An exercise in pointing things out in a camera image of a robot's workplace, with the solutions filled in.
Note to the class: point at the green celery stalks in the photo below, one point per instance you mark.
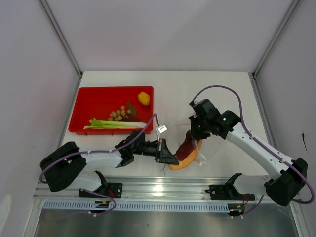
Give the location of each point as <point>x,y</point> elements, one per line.
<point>106,124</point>

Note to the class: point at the right aluminium frame post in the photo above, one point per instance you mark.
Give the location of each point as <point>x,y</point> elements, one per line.
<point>280,30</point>

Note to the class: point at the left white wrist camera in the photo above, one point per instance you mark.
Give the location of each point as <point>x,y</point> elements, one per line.
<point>161,129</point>

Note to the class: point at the left aluminium frame post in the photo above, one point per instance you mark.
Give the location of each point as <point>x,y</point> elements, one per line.
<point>60,36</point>

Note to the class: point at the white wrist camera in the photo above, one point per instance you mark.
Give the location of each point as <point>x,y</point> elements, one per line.
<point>193,103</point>
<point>161,129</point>

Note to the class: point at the clear pink-dotted zip bag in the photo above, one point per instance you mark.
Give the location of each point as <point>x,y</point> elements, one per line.
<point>210,147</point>

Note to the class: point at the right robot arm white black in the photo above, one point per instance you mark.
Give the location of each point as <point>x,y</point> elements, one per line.
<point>285,176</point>

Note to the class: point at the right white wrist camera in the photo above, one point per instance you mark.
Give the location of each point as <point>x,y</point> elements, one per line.
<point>193,103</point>

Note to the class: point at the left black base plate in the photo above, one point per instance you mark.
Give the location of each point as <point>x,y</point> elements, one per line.
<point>113,190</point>

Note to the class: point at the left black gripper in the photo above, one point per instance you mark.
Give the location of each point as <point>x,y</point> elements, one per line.
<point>164,154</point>

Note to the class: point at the slotted white cable duct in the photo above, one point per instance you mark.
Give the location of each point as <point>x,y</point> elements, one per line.
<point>138,206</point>

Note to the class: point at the aluminium mounting rail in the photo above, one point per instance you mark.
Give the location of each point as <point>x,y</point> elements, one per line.
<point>136,188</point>

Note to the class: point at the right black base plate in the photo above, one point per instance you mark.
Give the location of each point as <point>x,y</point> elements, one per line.
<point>227,192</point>

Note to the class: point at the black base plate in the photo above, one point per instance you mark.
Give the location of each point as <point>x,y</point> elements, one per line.
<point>113,190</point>
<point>227,192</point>

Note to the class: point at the orange purple sweet potato slice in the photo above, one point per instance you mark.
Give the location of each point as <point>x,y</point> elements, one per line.
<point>187,152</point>

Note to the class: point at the yellow potato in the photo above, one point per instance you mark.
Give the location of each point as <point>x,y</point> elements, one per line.
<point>144,98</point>

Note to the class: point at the aluminium frame post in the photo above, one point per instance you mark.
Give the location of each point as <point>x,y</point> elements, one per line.
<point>280,30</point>
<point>60,36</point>

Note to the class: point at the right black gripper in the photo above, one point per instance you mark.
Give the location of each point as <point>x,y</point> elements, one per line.
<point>193,119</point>

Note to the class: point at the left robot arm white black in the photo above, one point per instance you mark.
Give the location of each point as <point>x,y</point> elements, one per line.
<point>73,167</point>

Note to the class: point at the bunch of tan longans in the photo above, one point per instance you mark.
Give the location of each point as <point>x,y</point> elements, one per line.
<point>126,113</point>

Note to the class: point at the red plastic tray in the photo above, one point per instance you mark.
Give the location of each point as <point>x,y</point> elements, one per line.
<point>98,102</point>

